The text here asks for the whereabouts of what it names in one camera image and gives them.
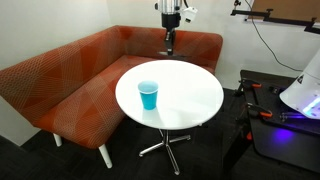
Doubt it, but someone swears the chrome table base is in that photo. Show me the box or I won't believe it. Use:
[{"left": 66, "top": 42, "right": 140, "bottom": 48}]
[{"left": 138, "top": 129, "right": 192, "bottom": 176}]

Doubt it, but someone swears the orange handled black clamp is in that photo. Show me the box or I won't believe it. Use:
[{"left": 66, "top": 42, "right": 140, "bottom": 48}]
[
  {"left": 246, "top": 102, "right": 274, "bottom": 119},
  {"left": 237, "top": 78, "right": 263, "bottom": 98}
]

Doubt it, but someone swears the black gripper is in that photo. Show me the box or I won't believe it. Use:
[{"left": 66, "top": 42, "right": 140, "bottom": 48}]
[{"left": 161, "top": 12, "right": 182, "bottom": 56}]

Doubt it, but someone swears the brown cork board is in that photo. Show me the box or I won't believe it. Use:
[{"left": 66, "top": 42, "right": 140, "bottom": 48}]
[{"left": 243, "top": 0, "right": 320, "bottom": 24}]

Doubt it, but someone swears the orange patterned corner sofa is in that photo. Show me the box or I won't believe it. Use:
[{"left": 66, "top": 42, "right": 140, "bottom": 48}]
[{"left": 0, "top": 25, "right": 224, "bottom": 169}]

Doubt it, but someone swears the black robot cart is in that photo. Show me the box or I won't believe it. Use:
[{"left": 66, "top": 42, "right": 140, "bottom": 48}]
[{"left": 221, "top": 69, "right": 320, "bottom": 176}]

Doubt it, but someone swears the black wall cable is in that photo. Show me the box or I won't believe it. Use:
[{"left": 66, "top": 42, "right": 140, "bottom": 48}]
[{"left": 244, "top": 0, "right": 303, "bottom": 73}]

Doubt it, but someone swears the black camera mounting bar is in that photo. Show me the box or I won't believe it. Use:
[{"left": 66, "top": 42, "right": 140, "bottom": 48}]
[{"left": 230, "top": 0, "right": 320, "bottom": 35}]

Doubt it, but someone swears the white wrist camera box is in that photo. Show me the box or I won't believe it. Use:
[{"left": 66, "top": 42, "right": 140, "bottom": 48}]
[{"left": 181, "top": 6, "right": 199, "bottom": 25}]

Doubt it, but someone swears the blue plastic cup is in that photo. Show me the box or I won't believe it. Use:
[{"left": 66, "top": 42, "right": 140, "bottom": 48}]
[{"left": 137, "top": 80, "right": 160, "bottom": 111}]

